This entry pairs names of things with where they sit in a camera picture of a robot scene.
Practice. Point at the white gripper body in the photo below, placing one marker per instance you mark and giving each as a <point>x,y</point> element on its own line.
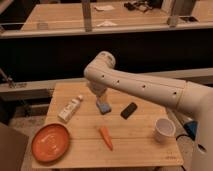
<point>102,98</point>

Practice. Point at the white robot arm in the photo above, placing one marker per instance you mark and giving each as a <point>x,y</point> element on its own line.
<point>194,100</point>

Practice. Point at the orange ceramic bowl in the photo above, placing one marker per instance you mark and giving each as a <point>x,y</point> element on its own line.
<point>50,143</point>

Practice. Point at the blue sponge block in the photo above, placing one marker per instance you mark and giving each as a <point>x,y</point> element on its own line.
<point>104,108</point>

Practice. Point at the black rectangular block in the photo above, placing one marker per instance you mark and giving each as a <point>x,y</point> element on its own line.
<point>128,110</point>

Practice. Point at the orange carrot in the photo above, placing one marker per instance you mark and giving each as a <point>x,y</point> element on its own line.
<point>106,137</point>

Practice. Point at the wooden board table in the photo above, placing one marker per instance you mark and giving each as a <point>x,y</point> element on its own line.
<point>132,138</point>

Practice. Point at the folded white paper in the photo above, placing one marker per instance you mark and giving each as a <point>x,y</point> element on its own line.
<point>106,24</point>

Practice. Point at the white paper cup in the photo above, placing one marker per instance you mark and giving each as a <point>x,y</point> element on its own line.
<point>164,129</point>

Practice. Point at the white paper sheet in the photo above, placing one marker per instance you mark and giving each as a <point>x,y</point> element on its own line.
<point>104,8</point>

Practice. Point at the black tool pile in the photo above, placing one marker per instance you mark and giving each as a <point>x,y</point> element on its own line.
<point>140,5</point>

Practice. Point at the blue electronic box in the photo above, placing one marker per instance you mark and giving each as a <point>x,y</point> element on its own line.
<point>191,129</point>

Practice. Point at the grey metal post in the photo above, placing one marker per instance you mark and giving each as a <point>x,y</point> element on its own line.
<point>180,8</point>
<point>86,9</point>

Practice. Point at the metal clamp bracket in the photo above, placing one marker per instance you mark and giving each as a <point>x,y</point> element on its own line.
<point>10,81</point>

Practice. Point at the grey metal post right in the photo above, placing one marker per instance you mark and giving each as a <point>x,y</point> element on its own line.
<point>180,8</point>

